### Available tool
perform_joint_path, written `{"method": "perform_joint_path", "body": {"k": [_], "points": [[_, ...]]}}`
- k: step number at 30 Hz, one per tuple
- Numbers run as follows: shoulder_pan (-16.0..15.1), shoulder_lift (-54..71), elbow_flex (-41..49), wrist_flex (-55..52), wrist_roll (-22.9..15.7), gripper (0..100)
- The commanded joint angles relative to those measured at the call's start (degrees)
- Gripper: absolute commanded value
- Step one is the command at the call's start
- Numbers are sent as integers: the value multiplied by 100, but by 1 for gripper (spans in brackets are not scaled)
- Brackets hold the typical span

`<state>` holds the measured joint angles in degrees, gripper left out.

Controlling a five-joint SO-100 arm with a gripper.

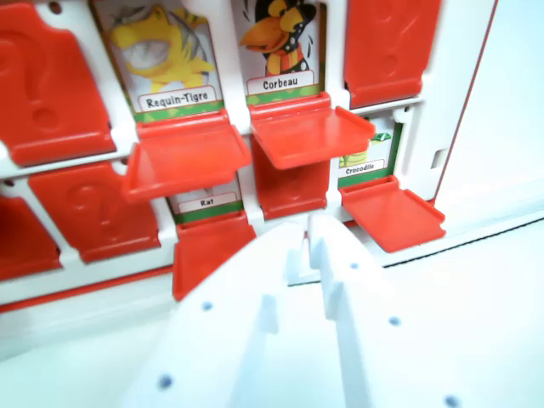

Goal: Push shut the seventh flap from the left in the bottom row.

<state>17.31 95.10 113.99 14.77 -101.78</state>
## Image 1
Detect red board flap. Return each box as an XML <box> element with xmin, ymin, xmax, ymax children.
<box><xmin>0</xmin><ymin>3</ymin><xmax>118</xmax><ymax>167</ymax></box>
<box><xmin>122</xmin><ymin>108</ymin><xmax>253</xmax><ymax>204</ymax></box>
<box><xmin>343</xmin><ymin>0</ymin><xmax>443</xmax><ymax>110</ymax></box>
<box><xmin>0</xmin><ymin>193</ymin><xmax>64</xmax><ymax>284</ymax></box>
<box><xmin>339</xmin><ymin>175</ymin><xmax>447</xmax><ymax>254</ymax></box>
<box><xmin>251</xmin><ymin>134</ymin><xmax>330</xmax><ymax>222</ymax></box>
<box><xmin>248</xmin><ymin>91</ymin><xmax>377</xmax><ymax>171</ymax></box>
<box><xmin>172</xmin><ymin>211</ymin><xmax>258</xmax><ymax>302</ymax></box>
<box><xmin>27</xmin><ymin>161</ymin><xmax>162</xmax><ymax>264</ymax></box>

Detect Rat picture card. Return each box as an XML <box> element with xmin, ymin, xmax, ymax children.
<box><xmin>167</xmin><ymin>176</ymin><xmax>247</xmax><ymax>225</ymax></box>

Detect Crocodile picture card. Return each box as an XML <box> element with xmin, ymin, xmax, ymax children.
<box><xmin>337</xmin><ymin>118</ymin><xmax>404</xmax><ymax>189</ymax></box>

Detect red and white game board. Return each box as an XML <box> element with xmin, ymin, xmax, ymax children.
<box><xmin>0</xmin><ymin>0</ymin><xmax>501</xmax><ymax>315</ymax></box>

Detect Requin-Tigre picture card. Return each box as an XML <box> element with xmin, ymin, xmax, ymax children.
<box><xmin>91</xmin><ymin>0</ymin><xmax>225</xmax><ymax>125</ymax></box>

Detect Corbeau picture card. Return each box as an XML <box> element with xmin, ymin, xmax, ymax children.
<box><xmin>231</xmin><ymin>0</ymin><xmax>329</xmax><ymax>107</ymax></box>

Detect thin black cable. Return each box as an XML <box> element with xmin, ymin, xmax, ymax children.
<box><xmin>288</xmin><ymin>218</ymin><xmax>544</xmax><ymax>286</ymax></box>

